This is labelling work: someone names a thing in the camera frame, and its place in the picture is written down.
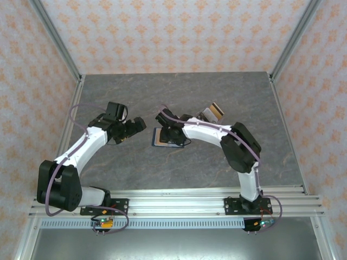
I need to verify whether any blue card holder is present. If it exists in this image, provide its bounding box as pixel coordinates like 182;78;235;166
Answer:
151;126;187;150

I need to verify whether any clear acrylic card box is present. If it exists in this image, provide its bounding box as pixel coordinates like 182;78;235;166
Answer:
196;101;225;125

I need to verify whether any white card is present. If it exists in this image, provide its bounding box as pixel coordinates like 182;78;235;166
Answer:
200;107;215;122

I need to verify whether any gold card with black stripe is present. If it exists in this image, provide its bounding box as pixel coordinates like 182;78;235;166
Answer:
210;101;225;120

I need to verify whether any aluminium table side rail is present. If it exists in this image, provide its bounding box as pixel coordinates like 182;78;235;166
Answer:
267;71;310;196
43;75;86;196

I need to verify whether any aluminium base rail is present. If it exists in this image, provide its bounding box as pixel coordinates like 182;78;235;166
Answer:
28;189;325;218

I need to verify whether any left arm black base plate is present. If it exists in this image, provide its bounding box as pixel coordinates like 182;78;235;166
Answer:
80;198;130;216

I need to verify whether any grey slotted cable duct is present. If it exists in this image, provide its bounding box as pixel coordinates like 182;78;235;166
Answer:
40;218;277;230

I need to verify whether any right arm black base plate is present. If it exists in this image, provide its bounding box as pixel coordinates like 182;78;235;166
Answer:
223;197;272;216

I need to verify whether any aluminium frame post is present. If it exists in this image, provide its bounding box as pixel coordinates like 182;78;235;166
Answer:
269;0;323;82
29;0;83;82

